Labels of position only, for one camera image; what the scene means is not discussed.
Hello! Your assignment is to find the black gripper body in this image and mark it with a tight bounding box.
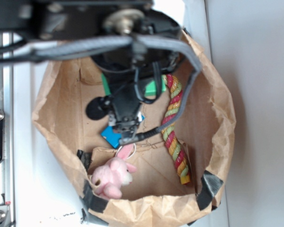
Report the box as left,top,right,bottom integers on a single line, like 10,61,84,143
91,0,181,79

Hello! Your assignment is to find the green wooden block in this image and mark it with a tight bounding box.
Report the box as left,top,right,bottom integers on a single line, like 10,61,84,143
101,73,166,97

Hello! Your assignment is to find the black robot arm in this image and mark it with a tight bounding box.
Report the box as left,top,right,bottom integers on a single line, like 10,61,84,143
0,0,180,77

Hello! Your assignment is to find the blue wooden block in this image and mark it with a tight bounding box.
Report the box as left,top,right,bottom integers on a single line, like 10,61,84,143
101,113,137,149

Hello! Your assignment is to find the brown paper bag bin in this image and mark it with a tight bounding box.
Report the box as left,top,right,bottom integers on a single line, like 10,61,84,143
32,33,236,227

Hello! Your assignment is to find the pink plush bunny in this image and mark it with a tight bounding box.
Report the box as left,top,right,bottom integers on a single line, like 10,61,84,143
91,144,137,200

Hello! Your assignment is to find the multicolour twisted rope toy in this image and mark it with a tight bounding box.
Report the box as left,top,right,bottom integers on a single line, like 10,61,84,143
161,74,191,185

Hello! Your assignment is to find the grey braided cable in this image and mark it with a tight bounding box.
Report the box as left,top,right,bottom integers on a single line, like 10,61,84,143
0,35,203,144

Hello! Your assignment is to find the aluminium frame rail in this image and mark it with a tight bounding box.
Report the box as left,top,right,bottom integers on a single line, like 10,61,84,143
0,32,16,227

